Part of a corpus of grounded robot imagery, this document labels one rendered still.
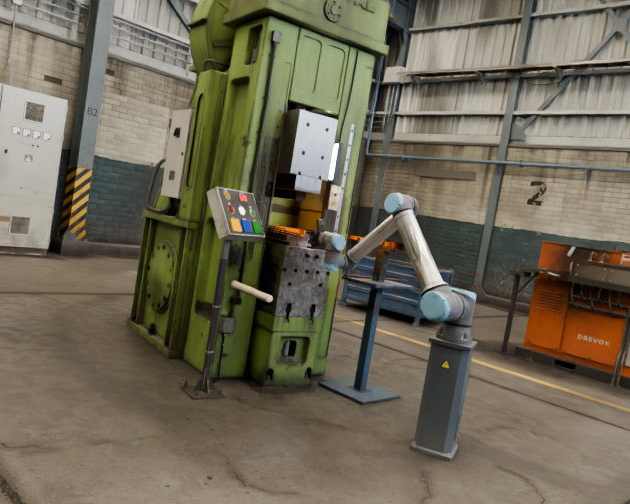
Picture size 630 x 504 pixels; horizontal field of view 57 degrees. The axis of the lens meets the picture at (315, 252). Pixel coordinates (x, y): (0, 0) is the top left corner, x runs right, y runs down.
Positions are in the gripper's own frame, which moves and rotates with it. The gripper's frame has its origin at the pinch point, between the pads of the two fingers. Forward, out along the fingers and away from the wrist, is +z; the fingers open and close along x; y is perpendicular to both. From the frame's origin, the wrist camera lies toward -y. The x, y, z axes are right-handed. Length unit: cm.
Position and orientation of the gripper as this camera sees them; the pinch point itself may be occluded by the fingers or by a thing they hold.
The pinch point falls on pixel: (306, 231)
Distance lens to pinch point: 375.2
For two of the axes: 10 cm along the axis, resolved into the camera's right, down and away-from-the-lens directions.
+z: -5.6, -1.6, 8.1
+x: 8.1, 0.9, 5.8
